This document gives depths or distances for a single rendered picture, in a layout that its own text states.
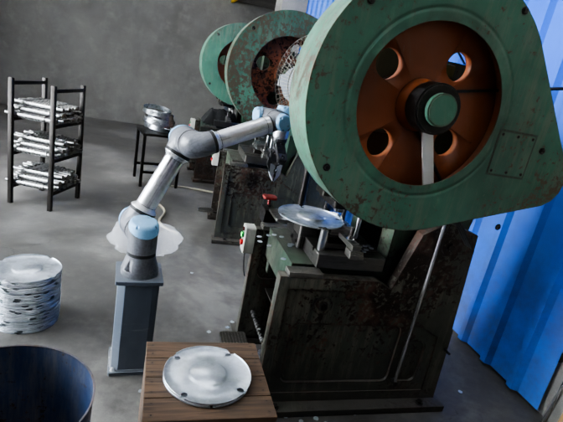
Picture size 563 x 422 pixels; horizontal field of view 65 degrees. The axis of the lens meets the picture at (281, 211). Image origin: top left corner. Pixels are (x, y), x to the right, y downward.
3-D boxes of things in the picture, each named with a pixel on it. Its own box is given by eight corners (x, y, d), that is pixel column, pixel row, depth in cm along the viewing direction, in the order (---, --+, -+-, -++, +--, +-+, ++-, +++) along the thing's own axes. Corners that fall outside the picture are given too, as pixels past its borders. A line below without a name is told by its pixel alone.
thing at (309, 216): (353, 232, 184) (353, 230, 184) (287, 226, 176) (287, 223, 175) (329, 209, 210) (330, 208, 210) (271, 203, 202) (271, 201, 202)
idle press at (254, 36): (198, 253, 322) (235, -6, 271) (193, 208, 413) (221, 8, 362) (387, 269, 362) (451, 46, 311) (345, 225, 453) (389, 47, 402)
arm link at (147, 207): (119, 237, 183) (188, 124, 181) (111, 223, 195) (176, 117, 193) (144, 247, 190) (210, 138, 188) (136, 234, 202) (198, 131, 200)
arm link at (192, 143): (184, 141, 171) (291, 108, 190) (175, 134, 180) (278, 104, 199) (191, 167, 177) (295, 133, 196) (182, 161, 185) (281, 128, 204)
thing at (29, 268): (28, 290, 191) (28, 288, 191) (-26, 271, 197) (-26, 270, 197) (74, 265, 219) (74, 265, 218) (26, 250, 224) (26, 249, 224)
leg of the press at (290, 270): (250, 419, 181) (294, 212, 154) (245, 398, 191) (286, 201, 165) (441, 411, 208) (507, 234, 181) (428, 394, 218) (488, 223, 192)
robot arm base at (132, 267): (120, 280, 177) (121, 257, 174) (120, 263, 190) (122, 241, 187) (158, 280, 182) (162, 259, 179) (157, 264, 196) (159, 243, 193)
